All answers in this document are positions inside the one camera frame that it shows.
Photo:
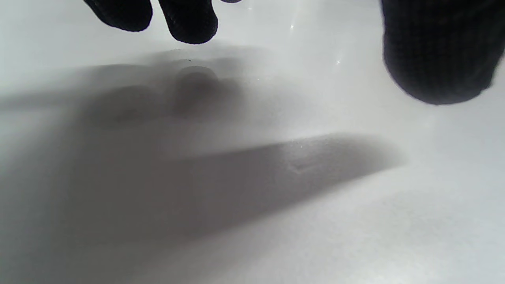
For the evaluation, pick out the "person's left hand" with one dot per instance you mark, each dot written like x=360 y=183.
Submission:
x=442 y=51

